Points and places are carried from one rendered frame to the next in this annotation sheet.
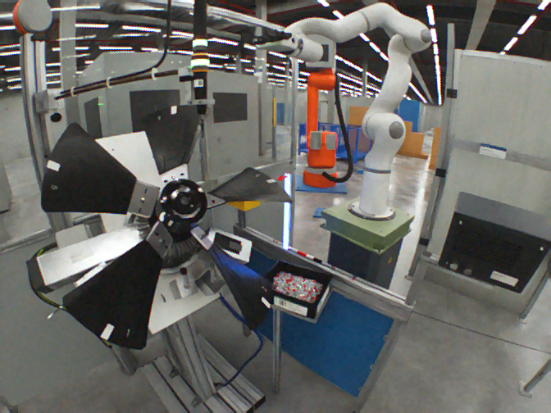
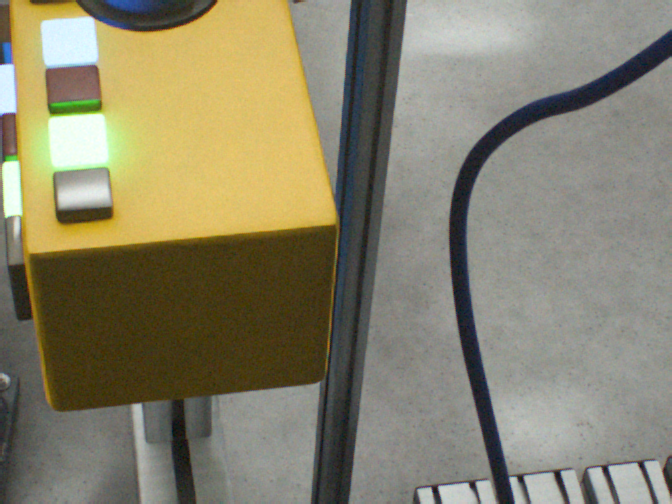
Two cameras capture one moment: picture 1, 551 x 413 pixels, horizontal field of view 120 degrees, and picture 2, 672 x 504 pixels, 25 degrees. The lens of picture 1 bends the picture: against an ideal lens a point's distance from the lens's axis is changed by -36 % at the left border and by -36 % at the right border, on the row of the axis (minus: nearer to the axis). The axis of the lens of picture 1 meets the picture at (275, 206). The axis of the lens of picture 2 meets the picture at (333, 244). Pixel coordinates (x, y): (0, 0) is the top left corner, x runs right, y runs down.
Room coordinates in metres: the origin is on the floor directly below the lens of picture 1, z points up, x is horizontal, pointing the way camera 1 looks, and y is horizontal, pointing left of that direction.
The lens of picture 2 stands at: (1.38, 0.43, 1.43)
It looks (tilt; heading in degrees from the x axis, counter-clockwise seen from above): 49 degrees down; 214
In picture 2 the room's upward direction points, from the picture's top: 5 degrees clockwise
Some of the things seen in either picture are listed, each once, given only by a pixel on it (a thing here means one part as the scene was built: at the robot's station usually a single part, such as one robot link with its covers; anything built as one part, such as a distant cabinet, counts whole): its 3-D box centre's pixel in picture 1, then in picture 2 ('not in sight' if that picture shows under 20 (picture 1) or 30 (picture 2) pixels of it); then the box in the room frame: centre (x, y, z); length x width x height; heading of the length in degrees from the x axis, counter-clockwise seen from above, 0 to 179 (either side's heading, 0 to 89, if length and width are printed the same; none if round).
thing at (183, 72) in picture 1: (197, 85); not in sight; (0.63, 0.20, 1.49); 0.09 x 0.07 x 0.10; 83
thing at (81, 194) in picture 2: not in sight; (83, 194); (1.16, 0.19, 1.08); 0.02 x 0.02 x 0.01; 48
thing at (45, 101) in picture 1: (48, 101); not in sight; (0.71, 0.81, 1.53); 0.10 x 0.07 x 0.09; 83
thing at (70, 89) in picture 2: not in sight; (73, 89); (1.13, 0.15, 1.08); 0.02 x 0.02 x 0.01; 48
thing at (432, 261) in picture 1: (457, 269); not in sight; (0.47, -0.52, 1.04); 0.24 x 0.03 x 0.03; 48
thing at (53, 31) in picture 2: not in sight; (69, 41); (1.11, 0.13, 1.08); 0.02 x 0.02 x 0.01; 48
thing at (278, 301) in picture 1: (294, 288); not in sight; (0.66, -0.07, 0.85); 0.22 x 0.17 x 0.07; 62
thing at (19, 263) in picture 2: not in sight; (19, 268); (1.18, 0.17, 1.04); 0.02 x 0.01 x 0.03; 48
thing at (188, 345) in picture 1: (193, 358); not in sight; (0.60, 0.36, 0.46); 0.09 x 0.05 x 0.91; 138
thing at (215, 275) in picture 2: (241, 196); (163, 166); (1.10, 0.16, 1.02); 0.16 x 0.10 x 0.11; 48
